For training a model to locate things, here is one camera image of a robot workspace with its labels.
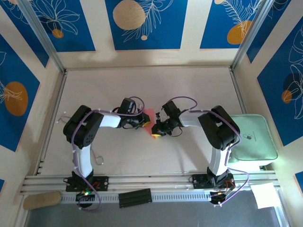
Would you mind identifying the silver metal forceps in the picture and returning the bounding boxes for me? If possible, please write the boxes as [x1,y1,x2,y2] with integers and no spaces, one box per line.
[91,148,104,166]

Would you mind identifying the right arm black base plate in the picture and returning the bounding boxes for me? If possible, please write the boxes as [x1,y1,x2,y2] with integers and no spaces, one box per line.
[193,174,235,190]

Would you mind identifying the blue tube stethoscope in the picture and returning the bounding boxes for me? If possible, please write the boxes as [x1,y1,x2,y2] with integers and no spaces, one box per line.
[56,111,71,125]

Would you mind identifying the aluminium table edge rail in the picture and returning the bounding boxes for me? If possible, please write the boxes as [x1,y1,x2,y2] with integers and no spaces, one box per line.
[229,68,248,116]
[35,70,68,175]

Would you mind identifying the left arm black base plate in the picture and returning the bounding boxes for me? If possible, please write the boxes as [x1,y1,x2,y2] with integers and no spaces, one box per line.
[65,176,109,192]

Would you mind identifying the white paper note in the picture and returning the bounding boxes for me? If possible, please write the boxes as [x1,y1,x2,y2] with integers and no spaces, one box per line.
[250,182,280,210]

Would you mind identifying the grey slotted cable duct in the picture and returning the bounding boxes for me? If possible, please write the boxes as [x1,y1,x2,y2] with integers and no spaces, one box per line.
[61,191,214,204]

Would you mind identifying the aluminium mounting rail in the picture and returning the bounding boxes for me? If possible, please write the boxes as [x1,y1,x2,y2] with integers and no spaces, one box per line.
[20,171,284,196]

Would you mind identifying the black ribbed block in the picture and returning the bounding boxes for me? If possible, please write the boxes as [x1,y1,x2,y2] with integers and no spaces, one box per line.
[118,188,152,209]

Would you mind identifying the mint green zip pouch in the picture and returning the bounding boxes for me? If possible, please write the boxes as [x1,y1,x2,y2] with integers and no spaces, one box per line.
[231,114,278,166]

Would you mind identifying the blue floral wall panel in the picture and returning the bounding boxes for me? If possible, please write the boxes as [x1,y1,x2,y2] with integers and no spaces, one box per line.
[257,23,303,146]
[0,0,50,69]
[105,0,188,51]
[0,34,41,152]
[246,0,293,64]
[200,0,263,50]
[30,0,96,52]

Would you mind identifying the pink paper sheet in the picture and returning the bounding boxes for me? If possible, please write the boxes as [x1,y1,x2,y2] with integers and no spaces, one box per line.
[143,108,160,140]

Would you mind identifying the aluminium frame post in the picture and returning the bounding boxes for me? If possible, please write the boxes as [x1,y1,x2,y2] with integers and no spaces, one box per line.
[231,0,276,71]
[18,0,66,74]

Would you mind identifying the oval cork block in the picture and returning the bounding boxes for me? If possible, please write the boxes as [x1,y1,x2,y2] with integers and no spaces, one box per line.
[23,191,62,210]

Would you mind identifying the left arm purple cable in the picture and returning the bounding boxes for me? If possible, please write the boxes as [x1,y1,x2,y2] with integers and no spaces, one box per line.
[71,96,145,212]

